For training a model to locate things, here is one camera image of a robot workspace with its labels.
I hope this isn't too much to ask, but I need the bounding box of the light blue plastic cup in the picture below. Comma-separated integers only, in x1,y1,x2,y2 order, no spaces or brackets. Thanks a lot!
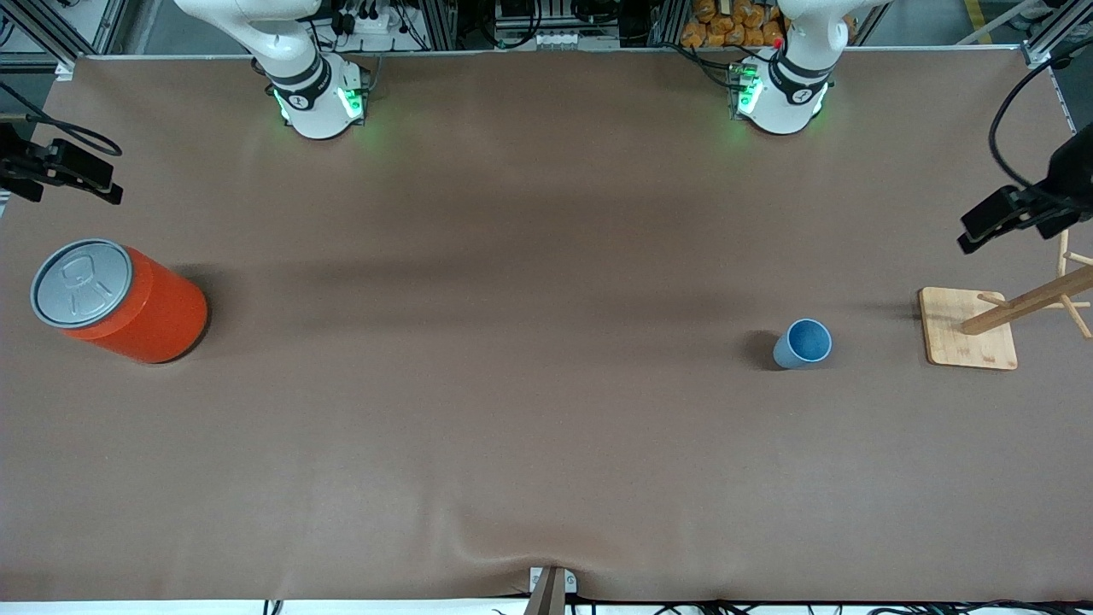
773,318,833,371

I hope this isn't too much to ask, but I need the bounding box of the wooden mug tree rack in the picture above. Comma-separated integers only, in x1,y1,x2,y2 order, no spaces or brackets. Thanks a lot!
919,229,1093,371

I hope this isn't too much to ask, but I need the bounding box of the orange can grey lid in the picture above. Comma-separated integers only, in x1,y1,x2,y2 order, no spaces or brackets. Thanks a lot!
31,238,209,365

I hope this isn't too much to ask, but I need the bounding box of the white power strip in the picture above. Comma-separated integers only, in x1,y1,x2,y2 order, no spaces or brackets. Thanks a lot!
337,0,402,35

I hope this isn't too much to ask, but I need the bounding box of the orange snack bag pile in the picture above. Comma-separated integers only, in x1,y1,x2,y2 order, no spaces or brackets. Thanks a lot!
681,0,786,49

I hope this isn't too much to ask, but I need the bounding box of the brown table cloth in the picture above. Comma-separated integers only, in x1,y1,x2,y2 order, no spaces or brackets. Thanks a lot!
0,47,1093,603

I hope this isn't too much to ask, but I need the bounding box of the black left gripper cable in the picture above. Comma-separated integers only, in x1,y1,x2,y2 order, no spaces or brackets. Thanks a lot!
988,51,1081,210

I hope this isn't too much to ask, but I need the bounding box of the aluminium frame post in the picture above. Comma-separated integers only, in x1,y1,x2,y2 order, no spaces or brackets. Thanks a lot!
1020,0,1093,69
649,0,688,48
421,0,459,50
0,0,129,78

